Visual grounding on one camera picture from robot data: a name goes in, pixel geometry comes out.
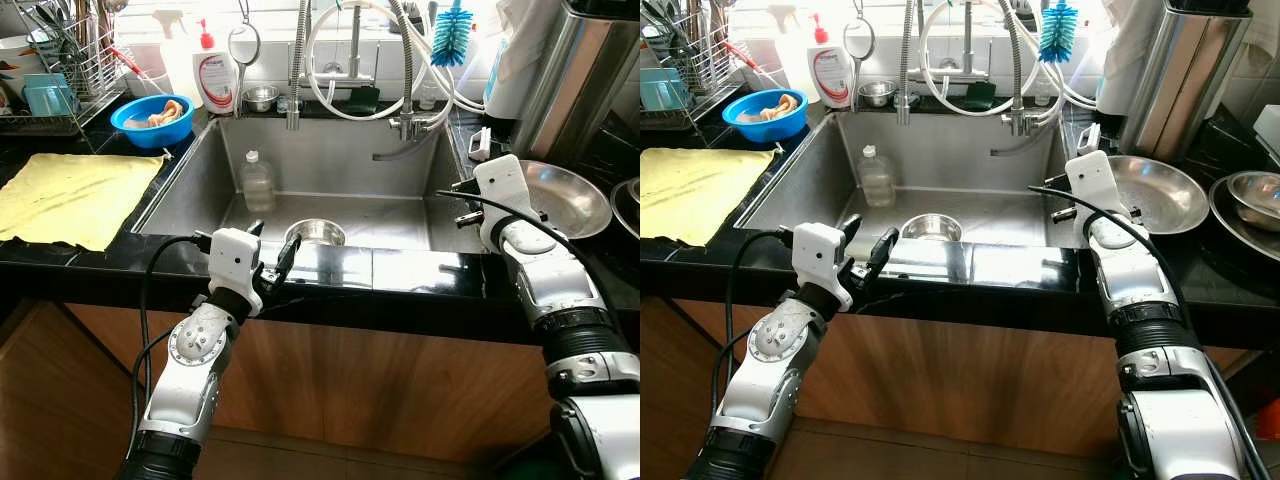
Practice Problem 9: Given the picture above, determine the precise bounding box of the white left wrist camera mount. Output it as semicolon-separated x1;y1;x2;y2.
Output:
208;228;264;293
792;222;851;287

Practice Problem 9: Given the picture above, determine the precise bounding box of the flexible steel hose with valve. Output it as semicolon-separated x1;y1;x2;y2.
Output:
1000;0;1051;138
388;0;441;141

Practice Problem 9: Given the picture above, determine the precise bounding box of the blue bottle brush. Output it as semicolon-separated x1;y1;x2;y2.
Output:
430;0;474;67
1038;0;1081;64

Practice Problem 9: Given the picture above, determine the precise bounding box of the steel mixer faucet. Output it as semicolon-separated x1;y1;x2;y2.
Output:
325;0;379;91
935;0;991;84

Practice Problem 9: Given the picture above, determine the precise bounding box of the white filter hose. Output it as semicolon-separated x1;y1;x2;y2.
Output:
1045;35;1101;111
420;30;491;116

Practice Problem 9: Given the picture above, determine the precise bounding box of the steel bowl nested in basin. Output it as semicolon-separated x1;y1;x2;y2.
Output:
1228;170;1280;233

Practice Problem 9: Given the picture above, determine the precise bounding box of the white soap bottle red pump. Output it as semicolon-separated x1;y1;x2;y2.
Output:
805;12;856;109
192;18;241;115

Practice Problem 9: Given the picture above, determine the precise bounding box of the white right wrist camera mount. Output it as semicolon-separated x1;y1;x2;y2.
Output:
473;154;529;251
1065;150;1123;247

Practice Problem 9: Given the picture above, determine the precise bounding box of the brown wood cabinet front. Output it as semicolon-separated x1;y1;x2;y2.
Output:
660;298;1251;471
60;300;561;469

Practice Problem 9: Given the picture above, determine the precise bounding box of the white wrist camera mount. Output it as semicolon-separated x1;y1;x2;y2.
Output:
208;228;264;293
792;222;851;287
473;154;529;251
1065;150;1123;247

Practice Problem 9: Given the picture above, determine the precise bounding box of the yellow cloth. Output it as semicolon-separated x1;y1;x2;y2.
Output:
0;152;166;252
640;147;776;248

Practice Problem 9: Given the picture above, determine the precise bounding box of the white water filter container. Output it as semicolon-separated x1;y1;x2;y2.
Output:
1093;0;1166;116
484;0;566;123

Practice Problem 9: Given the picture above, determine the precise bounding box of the medium steel bowl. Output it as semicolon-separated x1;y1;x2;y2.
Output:
284;218;347;249
900;212;966;243

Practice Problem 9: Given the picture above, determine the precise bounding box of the clear plastic bottle white cap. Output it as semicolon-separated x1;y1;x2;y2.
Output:
239;150;277;214
860;145;898;209

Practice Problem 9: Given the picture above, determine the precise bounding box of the flexible steel faucet sprayer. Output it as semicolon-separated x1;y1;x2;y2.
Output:
897;0;926;126
286;0;313;132

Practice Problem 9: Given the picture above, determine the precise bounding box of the beige cloth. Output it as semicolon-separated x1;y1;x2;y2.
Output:
735;93;801;124
125;98;186;129

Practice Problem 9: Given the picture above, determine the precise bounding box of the tall steel cylinder appliance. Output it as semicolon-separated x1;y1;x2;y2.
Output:
510;0;641;169
1115;0;1254;161

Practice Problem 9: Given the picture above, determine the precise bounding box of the wide shallow steel bowl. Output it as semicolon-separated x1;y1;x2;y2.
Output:
1105;155;1211;236
515;160;614;241

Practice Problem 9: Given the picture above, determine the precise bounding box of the brown wood side panel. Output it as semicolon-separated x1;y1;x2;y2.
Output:
640;298;721;480
0;300;141;480

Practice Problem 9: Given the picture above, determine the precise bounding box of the white looped hose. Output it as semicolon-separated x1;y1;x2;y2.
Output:
918;0;1031;118
303;0;421;123

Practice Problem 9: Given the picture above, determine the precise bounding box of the steel basin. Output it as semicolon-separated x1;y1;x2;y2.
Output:
610;178;641;238
1208;172;1280;264

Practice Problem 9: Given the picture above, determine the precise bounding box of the wire dish rack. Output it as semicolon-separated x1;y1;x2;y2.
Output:
640;0;746;131
0;0;131;138

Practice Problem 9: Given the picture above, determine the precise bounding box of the blue plastic bowl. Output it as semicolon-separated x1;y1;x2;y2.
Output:
110;93;197;150
722;88;809;144

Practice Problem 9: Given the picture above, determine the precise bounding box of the stainless steel sink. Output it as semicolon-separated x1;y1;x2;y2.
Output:
133;115;491;254
738;110;1086;249

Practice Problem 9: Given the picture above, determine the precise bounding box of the round steel strainer ladle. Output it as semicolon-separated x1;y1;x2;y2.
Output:
842;0;877;113
228;0;263;119

